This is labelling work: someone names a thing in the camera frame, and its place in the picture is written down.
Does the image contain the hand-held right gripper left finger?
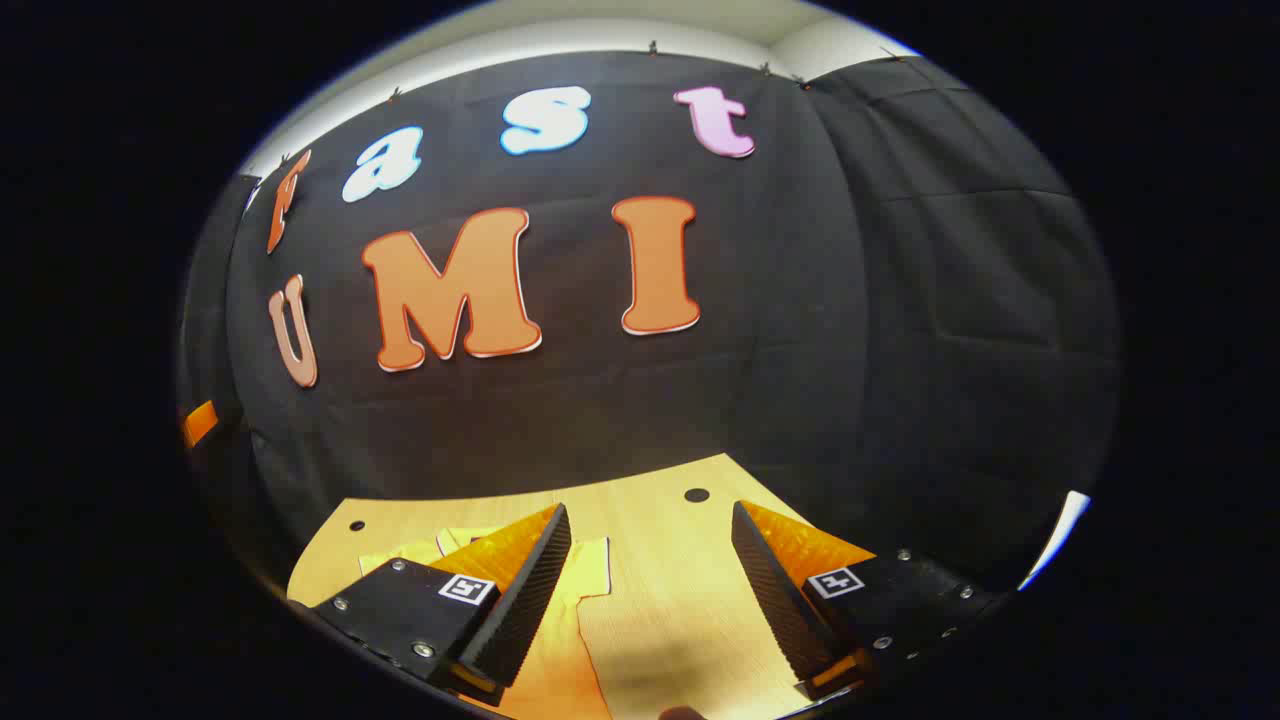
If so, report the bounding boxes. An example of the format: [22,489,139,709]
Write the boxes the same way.
[312,503,573,701]

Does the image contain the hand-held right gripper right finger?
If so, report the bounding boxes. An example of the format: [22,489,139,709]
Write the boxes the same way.
[731,500,1006,701]

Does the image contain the orange T-shirt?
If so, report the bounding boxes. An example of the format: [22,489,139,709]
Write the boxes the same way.
[360,527,613,720]

